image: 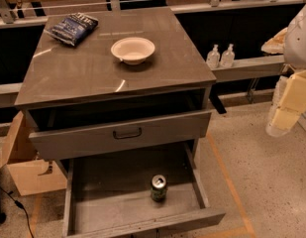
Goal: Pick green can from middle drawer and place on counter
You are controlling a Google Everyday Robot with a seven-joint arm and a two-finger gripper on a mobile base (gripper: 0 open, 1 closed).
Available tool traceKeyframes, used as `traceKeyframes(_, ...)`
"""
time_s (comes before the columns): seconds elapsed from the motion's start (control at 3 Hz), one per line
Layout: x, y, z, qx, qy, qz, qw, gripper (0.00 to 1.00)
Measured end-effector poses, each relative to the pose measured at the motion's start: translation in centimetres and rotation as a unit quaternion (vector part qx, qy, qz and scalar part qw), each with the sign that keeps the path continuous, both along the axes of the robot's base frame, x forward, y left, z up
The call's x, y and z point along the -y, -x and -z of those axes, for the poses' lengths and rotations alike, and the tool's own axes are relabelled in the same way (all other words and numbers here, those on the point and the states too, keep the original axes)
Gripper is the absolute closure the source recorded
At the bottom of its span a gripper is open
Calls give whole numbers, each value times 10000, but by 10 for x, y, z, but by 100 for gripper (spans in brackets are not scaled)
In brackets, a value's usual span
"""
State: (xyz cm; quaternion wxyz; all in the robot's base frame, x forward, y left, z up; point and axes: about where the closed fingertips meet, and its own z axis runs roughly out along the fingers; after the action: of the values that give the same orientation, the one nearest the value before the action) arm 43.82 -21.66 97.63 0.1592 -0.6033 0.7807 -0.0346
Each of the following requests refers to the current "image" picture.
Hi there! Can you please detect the clear sanitizer bottle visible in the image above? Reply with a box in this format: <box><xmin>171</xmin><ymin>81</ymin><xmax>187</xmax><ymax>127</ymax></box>
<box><xmin>220</xmin><ymin>44</ymin><xmax>235</xmax><ymax>67</ymax></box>
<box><xmin>206</xmin><ymin>45</ymin><xmax>220</xmax><ymax>68</ymax></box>

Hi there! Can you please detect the grey top drawer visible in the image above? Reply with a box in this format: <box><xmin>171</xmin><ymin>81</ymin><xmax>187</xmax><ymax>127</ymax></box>
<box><xmin>30</xmin><ymin>90</ymin><xmax>211</xmax><ymax>160</ymax></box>

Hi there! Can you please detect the black cable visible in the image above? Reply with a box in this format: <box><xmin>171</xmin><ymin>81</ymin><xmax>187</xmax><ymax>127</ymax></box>
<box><xmin>0</xmin><ymin>185</ymin><xmax>36</xmax><ymax>238</ymax></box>

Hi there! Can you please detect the grey open middle drawer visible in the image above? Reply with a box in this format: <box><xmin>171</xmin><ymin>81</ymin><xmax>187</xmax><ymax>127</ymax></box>
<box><xmin>62</xmin><ymin>143</ymin><xmax>225</xmax><ymax>238</ymax></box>

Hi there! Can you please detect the white bowl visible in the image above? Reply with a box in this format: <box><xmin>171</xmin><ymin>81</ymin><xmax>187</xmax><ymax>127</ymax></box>
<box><xmin>111</xmin><ymin>37</ymin><xmax>155</xmax><ymax>65</ymax></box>

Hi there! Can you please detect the brown cardboard box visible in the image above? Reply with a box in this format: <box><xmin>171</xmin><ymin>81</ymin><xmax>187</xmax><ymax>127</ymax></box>
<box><xmin>0</xmin><ymin>112</ymin><xmax>67</xmax><ymax>195</ymax></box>

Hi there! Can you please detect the right clear sanitizer bottle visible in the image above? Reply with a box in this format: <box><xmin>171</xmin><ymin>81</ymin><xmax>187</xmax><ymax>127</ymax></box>
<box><xmin>220</xmin><ymin>44</ymin><xmax>235</xmax><ymax>67</ymax></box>

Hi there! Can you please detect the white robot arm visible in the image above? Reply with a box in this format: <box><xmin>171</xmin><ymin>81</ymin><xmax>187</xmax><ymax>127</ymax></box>
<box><xmin>261</xmin><ymin>4</ymin><xmax>306</xmax><ymax>137</ymax></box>

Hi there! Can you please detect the blue chip bag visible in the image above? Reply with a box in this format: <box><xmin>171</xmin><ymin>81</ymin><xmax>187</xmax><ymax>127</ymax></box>
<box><xmin>46</xmin><ymin>13</ymin><xmax>98</xmax><ymax>47</ymax></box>

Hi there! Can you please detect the grey drawer cabinet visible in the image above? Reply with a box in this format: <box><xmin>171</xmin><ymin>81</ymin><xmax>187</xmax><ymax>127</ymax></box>
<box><xmin>14</xmin><ymin>6</ymin><xmax>217</xmax><ymax>171</ymax></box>

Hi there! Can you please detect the left clear sanitizer bottle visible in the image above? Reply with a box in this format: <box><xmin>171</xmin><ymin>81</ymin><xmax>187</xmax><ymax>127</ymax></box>
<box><xmin>206</xmin><ymin>45</ymin><xmax>220</xmax><ymax>68</ymax></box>

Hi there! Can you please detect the green soda can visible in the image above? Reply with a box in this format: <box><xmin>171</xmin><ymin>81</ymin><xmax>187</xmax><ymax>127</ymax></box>
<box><xmin>151</xmin><ymin>175</ymin><xmax>167</xmax><ymax>202</ymax></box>

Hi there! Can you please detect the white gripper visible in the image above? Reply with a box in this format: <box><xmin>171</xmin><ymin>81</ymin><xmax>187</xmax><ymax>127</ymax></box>
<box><xmin>265</xmin><ymin>70</ymin><xmax>306</xmax><ymax>137</ymax></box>

